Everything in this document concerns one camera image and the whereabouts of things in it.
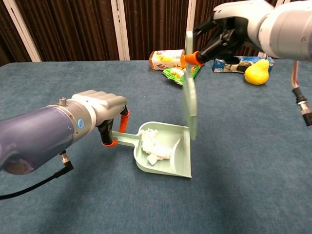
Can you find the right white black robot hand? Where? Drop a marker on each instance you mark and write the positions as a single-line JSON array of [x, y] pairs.
[[234, 26]]

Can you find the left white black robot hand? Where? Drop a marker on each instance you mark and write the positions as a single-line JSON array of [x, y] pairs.
[[104, 102]]

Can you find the white tissue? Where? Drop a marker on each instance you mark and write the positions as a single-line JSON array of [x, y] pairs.
[[156, 148]]

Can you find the mint green hand broom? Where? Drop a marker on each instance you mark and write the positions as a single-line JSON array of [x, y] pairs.
[[190, 97]]

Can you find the mint green plastic dustpan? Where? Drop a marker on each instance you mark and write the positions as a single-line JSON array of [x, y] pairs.
[[180, 156]]

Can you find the left blue grey robot arm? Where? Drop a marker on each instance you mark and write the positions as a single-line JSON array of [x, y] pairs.
[[36, 131]]

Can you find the blue cookie package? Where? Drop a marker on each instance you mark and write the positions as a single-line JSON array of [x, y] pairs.
[[219, 65]]

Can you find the yellow pear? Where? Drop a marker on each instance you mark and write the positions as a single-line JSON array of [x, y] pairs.
[[256, 75]]

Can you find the green snack bag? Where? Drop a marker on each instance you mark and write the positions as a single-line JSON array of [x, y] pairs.
[[174, 74]]

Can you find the blue table cloth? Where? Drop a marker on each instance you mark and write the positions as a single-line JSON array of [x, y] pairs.
[[243, 170]]

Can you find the white partition frame post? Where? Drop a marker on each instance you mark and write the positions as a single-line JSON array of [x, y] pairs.
[[124, 36], [26, 31], [192, 14]]

